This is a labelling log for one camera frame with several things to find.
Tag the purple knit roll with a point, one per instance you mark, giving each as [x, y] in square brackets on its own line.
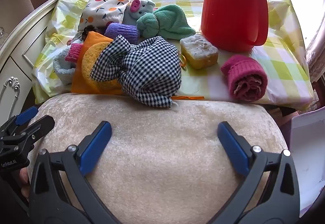
[121, 32]

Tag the red thermos jug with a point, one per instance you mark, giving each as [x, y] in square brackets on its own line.
[233, 10]

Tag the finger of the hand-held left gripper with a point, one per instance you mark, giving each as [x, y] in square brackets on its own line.
[38, 126]
[25, 115]

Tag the beige plush cushion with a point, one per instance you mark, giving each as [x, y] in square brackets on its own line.
[162, 150]

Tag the yellow green checkered tablecloth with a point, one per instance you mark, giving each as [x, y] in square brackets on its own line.
[279, 61]

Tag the small pink knit cuff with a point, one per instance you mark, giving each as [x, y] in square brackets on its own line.
[73, 52]

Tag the white box with purple edge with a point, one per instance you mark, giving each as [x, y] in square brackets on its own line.
[309, 142]

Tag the mauve embroidered curtain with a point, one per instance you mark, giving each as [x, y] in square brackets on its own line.
[317, 56]

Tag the fruit print fabric pouch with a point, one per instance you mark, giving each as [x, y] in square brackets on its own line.
[101, 10]

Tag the orange cloth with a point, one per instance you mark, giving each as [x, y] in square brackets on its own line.
[78, 81]

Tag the yellow sponge block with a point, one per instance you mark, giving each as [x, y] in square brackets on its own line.
[199, 54]

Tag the green terry towel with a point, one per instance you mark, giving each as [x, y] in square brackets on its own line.
[167, 21]

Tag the black white houndstooth cloth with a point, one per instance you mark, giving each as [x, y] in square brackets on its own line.
[149, 66]

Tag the pink knit cloth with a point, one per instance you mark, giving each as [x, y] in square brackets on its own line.
[241, 71]

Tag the white ornate dresser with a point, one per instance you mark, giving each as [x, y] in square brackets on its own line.
[15, 66]

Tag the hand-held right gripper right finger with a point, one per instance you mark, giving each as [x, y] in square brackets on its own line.
[233, 147]

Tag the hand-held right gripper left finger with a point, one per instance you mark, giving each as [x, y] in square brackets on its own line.
[95, 147]

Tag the round yellow sponge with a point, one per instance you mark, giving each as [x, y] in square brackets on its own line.
[88, 61]

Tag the person's left hand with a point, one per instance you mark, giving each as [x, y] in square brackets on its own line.
[25, 180]

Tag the dark brown fuzzy cloth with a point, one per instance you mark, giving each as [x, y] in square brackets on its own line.
[91, 29]

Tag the grey pig plush toy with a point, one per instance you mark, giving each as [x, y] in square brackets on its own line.
[146, 5]

